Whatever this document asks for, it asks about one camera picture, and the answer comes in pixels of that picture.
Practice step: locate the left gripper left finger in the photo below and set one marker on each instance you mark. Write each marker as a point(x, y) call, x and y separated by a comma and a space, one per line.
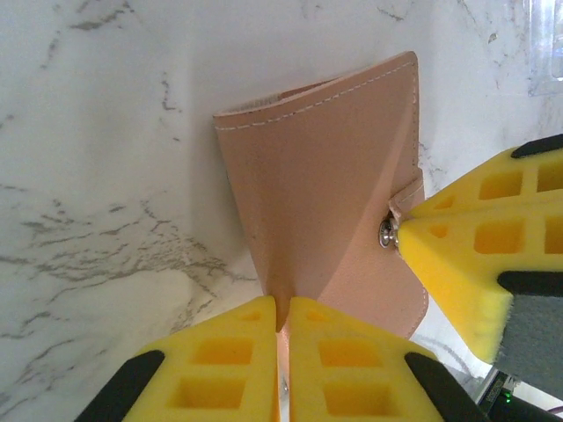
point(264, 351)

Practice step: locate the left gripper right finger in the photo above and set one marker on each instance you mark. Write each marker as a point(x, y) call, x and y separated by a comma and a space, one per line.
point(303, 351)

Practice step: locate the cards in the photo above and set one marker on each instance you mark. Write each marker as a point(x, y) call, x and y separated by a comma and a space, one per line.
point(545, 48)

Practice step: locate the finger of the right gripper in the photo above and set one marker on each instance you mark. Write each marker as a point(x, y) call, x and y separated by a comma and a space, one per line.
point(466, 281)
point(466, 189)

